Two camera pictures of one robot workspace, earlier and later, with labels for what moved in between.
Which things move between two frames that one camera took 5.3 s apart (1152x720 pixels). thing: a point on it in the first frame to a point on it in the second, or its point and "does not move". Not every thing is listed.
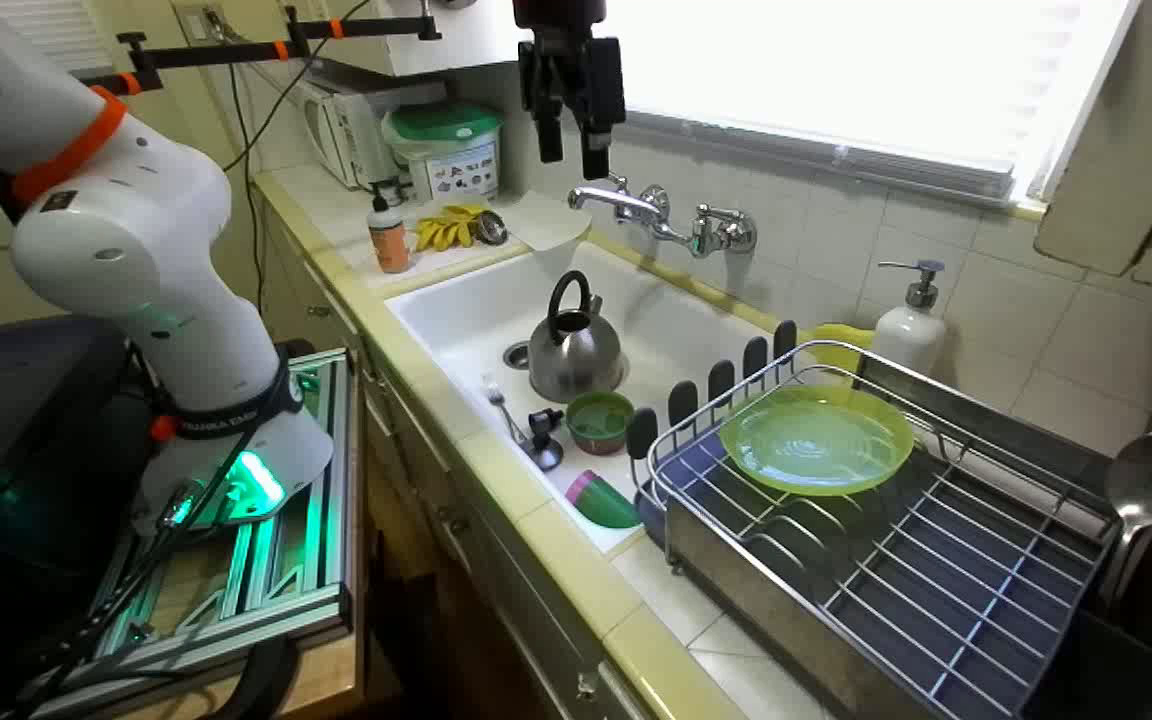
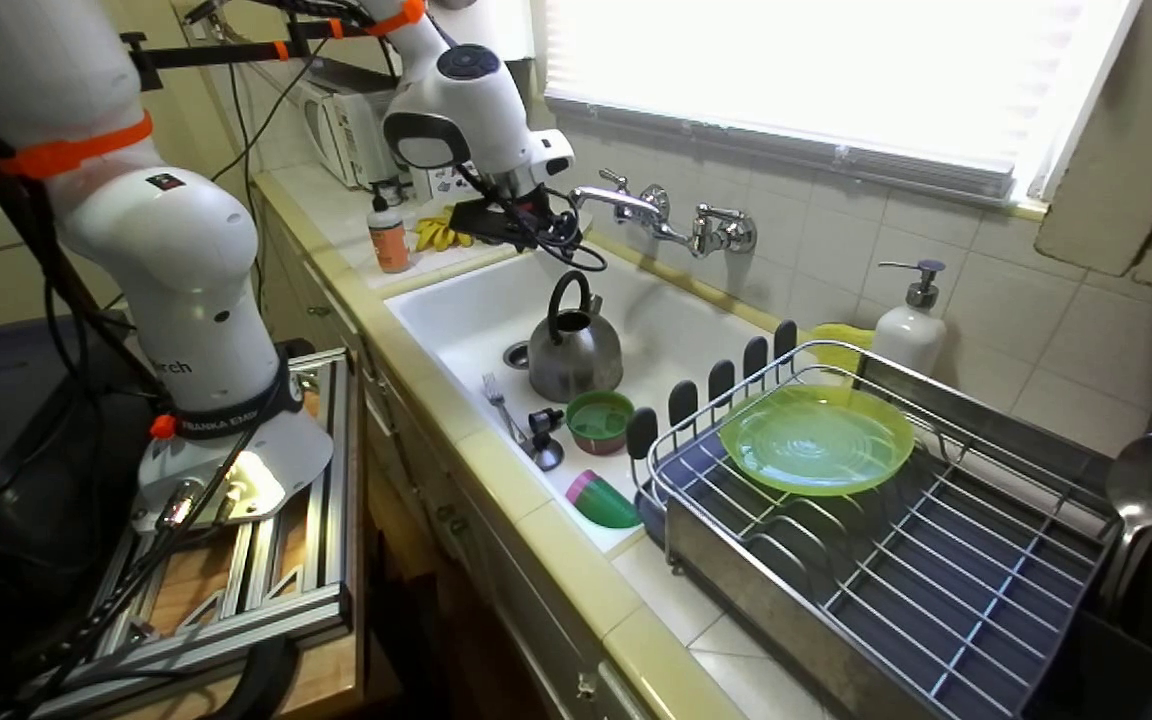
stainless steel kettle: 573,350 does not move
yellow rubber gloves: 458,225 does not move
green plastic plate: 817,442 does not move
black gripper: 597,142 to 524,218
